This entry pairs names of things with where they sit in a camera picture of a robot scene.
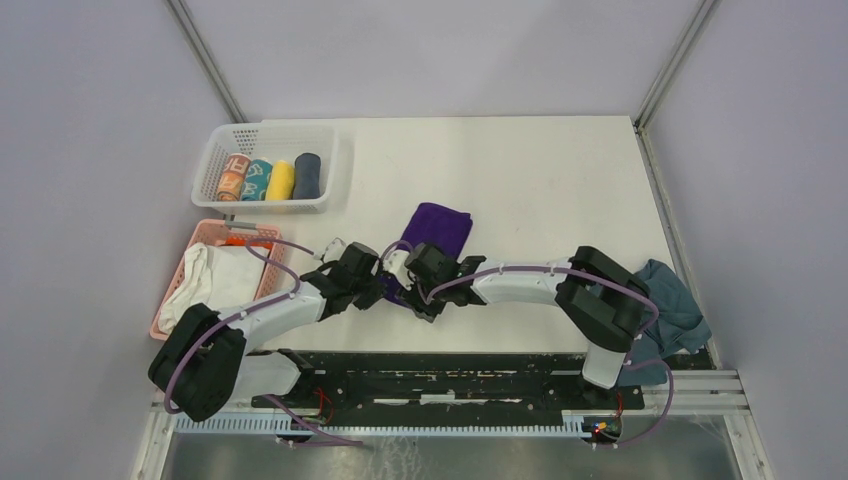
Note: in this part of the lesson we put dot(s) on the orange item in basket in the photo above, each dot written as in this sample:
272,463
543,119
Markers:
239,242

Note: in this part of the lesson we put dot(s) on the white cloth in basket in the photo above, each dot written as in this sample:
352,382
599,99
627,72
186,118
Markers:
217,276

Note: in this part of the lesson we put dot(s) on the yellow rolled towel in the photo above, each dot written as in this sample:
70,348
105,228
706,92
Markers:
281,182

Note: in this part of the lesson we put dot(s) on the teal patterned rolled towel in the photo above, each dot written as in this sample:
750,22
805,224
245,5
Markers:
256,180

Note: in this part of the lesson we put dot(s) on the aluminium frame rails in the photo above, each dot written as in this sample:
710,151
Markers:
700,427

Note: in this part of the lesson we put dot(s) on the pink plastic basket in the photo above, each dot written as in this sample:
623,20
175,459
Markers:
211,231

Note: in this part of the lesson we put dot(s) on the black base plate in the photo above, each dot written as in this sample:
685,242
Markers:
362,389

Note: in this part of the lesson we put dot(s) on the white plastic basket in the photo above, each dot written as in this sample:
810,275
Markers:
271,141

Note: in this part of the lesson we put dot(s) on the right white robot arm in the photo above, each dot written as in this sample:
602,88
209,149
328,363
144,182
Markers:
605,301

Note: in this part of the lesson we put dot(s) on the teal blue towel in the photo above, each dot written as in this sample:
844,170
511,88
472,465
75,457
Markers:
681,325

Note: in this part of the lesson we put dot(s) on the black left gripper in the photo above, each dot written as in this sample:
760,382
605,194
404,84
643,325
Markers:
374,292

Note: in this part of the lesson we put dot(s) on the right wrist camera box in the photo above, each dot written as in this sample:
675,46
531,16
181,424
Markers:
395,267

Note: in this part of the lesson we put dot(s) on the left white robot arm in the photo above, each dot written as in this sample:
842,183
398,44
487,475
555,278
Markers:
211,356

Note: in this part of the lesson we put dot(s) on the right corner metal rail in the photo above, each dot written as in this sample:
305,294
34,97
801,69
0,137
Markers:
681,48

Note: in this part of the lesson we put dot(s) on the left corner metal rail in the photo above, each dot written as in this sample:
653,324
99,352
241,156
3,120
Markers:
203,54

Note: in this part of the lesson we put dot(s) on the corner metal rail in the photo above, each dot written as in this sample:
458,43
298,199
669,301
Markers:
203,54
681,48

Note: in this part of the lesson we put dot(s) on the purple towel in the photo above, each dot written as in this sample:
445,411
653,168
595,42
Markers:
434,224

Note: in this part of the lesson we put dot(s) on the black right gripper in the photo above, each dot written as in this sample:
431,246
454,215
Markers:
412,299

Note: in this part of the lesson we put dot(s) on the dark grey towel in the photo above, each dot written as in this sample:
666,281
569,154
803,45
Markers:
307,177

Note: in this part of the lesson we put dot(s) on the orange patterned rolled towel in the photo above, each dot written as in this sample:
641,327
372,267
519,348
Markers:
232,178

